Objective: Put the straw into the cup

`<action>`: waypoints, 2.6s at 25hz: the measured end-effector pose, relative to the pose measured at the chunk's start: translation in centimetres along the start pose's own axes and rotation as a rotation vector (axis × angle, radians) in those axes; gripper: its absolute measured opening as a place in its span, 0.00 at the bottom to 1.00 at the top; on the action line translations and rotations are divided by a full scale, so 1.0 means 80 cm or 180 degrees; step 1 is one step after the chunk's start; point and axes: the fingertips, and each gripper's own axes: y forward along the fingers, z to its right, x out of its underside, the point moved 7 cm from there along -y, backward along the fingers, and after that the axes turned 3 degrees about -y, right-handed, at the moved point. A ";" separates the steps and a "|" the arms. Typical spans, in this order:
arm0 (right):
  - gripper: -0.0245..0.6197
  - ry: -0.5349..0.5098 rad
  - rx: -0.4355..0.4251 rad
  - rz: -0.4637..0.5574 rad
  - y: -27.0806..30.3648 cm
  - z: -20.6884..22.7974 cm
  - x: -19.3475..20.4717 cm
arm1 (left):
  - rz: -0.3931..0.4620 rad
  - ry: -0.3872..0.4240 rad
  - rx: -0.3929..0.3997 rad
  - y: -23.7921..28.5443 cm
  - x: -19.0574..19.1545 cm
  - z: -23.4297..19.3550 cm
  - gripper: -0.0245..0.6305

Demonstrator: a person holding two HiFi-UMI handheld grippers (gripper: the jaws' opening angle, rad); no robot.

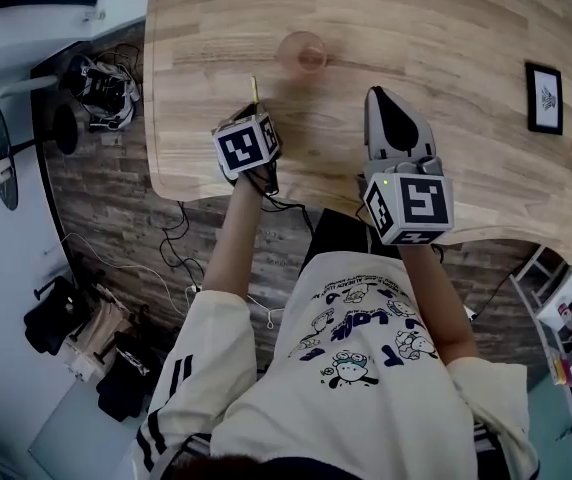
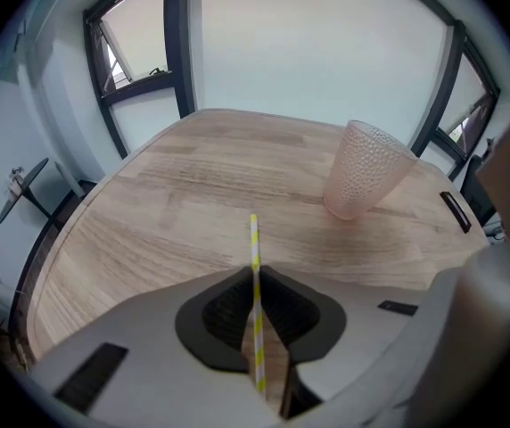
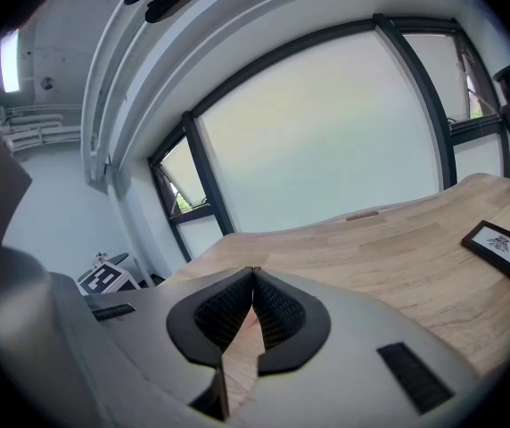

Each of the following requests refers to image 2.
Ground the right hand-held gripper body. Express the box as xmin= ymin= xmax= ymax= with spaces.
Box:
xmin=399 ymin=99 xmax=510 ymax=428

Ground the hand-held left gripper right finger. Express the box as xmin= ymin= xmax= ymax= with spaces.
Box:
xmin=258 ymin=264 xmax=432 ymax=424

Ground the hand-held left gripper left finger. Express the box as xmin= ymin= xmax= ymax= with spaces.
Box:
xmin=27 ymin=264 xmax=283 ymax=428

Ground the yellow white striped straw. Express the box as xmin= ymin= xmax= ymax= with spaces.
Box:
xmin=249 ymin=213 xmax=268 ymax=395

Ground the pink dimpled translucent cup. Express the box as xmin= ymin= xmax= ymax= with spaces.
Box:
xmin=322 ymin=119 xmax=418 ymax=222

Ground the black framed picture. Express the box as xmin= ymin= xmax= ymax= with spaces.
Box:
xmin=439 ymin=190 xmax=473 ymax=235

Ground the black office chair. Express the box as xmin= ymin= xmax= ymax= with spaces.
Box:
xmin=458 ymin=136 xmax=501 ymax=229

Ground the round black side table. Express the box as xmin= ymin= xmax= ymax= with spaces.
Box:
xmin=0 ymin=157 xmax=67 ymax=229

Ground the black framed tilting window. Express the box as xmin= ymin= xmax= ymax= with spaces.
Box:
xmin=83 ymin=0 xmax=196 ymax=119
xmin=410 ymin=20 xmax=502 ymax=180

